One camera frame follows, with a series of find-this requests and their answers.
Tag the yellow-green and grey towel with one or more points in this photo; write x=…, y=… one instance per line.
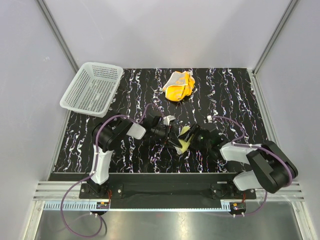
x=185, y=144

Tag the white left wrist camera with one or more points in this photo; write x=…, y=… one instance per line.
x=167, y=120

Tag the left orange connector box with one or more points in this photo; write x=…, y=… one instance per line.
x=102, y=205

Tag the orange connector box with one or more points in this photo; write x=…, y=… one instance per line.
x=238, y=206
x=102, y=205

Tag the right aluminium frame post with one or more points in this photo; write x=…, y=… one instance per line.
x=275, y=34

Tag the white plastic mesh basket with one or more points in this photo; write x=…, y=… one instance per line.
x=92, y=89

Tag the left aluminium frame post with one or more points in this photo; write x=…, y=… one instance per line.
x=57, y=34

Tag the aluminium frame post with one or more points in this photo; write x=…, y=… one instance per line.
x=57, y=34
x=275, y=34

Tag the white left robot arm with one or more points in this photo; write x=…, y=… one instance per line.
x=108, y=136

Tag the slotted cable duct rail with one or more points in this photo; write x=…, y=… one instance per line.
x=54, y=205

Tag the orange and grey towel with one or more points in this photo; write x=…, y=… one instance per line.
x=179, y=86

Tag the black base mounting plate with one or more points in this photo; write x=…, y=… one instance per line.
x=195, y=189

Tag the right orange connector box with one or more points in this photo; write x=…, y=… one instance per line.
x=238, y=206

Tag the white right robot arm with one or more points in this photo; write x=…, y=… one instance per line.
x=271, y=169

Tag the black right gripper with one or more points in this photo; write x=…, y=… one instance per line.
x=194, y=130

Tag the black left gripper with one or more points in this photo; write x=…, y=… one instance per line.
x=170, y=138

